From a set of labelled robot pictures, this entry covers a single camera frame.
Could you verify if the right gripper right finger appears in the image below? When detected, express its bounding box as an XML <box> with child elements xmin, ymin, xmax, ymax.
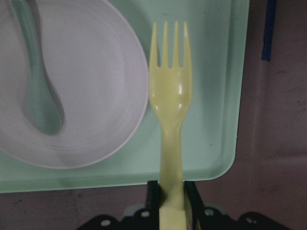
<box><xmin>184</xmin><ymin>181</ymin><xmax>288</xmax><ymax>230</ymax></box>

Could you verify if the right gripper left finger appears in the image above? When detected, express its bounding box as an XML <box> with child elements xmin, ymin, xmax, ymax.
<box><xmin>80</xmin><ymin>181</ymin><xmax>160</xmax><ymax>230</ymax></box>

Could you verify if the yellow plastic fork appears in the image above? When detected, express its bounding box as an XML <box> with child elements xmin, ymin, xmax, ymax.
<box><xmin>149</xmin><ymin>22</ymin><xmax>193</xmax><ymax>230</ymax></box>

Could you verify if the teal plastic spoon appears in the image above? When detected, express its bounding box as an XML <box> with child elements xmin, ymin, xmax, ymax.
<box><xmin>9</xmin><ymin>0</ymin><xmax>62</xmax><ymax>135</ymax></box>

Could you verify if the white round plate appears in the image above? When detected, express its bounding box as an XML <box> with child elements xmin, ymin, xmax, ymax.
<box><xmin>0</xmin><ymin>0</ymin><xmax>148</xmax><ymax>169</ymax></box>

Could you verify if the light green tray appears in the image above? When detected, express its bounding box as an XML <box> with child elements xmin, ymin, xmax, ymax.
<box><xmin>0</xmin><ymin>0</ymin><xmax>249</xmax><ymax>193</ymax></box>

